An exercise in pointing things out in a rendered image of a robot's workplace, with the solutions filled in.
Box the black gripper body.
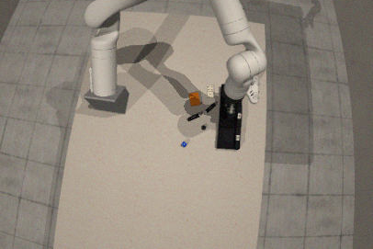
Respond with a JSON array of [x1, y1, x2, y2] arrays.
[[223, 87, 243, 107]]

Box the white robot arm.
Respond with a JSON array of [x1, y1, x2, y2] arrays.
[[85, 0, 267, 104]]

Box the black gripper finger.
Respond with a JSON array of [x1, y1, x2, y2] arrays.
[[225, 99, 235, 114]]

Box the black rack of three labelled bins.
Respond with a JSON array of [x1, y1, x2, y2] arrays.
[[217, 84, 243, 150]]

